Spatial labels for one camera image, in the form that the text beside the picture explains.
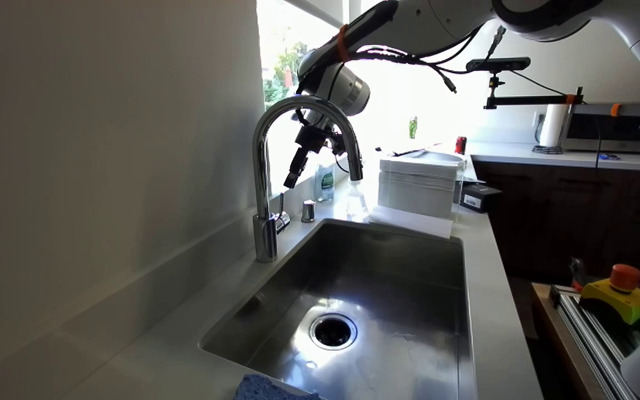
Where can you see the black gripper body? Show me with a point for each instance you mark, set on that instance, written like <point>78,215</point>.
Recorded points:
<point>312,135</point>

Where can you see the chrome gooseneck faucet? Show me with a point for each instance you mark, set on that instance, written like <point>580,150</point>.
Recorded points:
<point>262,169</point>

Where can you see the white paper towel roll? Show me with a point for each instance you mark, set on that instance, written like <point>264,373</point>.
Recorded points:
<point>551,125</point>

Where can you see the round sink drain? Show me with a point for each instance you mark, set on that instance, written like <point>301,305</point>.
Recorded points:
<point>331,329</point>

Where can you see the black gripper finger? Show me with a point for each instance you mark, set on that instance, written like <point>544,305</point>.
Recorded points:
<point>303,159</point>
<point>291,169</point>

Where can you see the small chrome counter button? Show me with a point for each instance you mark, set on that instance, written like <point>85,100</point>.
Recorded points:
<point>308,211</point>

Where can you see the small black box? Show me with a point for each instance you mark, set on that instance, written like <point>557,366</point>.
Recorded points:
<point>480,197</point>

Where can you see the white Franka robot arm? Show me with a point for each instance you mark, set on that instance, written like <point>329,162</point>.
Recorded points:
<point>438,17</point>

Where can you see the steel microwave oven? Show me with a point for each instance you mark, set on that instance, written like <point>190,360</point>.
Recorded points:
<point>620,129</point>

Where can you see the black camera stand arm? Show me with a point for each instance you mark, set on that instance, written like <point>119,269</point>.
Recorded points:
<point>528,97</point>

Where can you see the metal mounting rail frame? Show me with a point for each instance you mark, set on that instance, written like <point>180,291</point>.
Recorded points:
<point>588,341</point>

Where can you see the red cup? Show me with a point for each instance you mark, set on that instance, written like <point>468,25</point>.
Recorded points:
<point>461,145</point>

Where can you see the blue sponge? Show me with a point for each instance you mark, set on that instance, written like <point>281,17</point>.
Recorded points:
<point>268,386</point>

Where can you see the yellow red emergency stop button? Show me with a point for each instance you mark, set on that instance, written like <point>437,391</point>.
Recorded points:
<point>620,293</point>

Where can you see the dark wooden cabinet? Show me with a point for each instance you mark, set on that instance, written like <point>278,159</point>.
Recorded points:
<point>572,214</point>

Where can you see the stainless steel sink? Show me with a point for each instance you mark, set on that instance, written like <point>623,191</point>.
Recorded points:
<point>378,296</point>

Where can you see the dish soap bottle green label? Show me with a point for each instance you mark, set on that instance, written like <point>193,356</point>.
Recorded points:
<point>324,183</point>

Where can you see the black camera on stand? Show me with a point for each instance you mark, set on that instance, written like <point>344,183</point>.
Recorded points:
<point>499,65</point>

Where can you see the clear soap pump bottle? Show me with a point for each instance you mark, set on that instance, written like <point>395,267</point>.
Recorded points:
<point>354,201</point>

